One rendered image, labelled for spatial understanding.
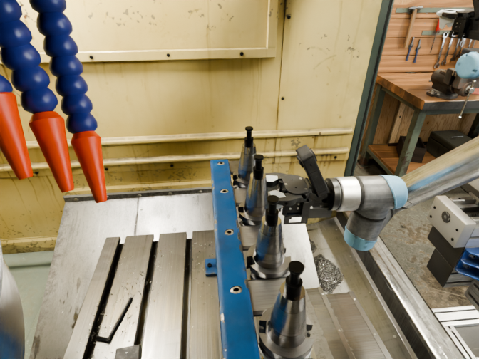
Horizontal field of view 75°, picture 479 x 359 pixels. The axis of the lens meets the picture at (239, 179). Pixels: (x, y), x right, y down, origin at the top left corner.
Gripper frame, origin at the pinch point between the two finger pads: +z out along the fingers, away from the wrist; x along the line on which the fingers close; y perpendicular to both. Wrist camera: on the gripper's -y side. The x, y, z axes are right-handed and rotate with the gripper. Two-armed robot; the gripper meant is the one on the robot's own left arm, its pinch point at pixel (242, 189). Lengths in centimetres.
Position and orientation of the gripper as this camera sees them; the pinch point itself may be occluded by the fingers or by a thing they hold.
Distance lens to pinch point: 64.6
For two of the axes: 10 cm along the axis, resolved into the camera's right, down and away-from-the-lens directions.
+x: -1.1, -5.4, 8.4
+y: -0.4, 8.4, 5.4
